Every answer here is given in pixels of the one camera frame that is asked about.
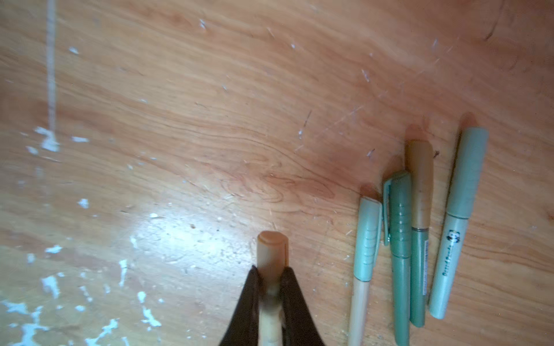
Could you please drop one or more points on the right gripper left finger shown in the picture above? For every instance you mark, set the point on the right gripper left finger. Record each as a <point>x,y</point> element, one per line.
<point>243,328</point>

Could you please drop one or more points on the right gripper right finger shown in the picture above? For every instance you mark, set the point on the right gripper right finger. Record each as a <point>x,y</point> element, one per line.
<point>299,327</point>

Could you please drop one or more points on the beige pen cap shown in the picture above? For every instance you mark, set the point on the beige pen cap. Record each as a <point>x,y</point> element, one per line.
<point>272,259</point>

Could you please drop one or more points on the dark green pen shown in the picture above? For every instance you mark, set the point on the dark green pen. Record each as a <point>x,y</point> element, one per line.
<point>419,272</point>
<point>401,288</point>

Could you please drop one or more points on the light green cap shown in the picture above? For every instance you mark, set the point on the light green cap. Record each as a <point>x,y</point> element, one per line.
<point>368,234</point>
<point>471,152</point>

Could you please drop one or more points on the dark green pen cap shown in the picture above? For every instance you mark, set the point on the dark green pen cap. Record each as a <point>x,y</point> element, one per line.
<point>397,219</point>

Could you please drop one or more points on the light green pen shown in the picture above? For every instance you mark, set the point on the light green pen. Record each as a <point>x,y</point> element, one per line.
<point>451,244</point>

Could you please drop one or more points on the beige pen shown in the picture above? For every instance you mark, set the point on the beige pen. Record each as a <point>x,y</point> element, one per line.
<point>270,327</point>
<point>358,312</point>

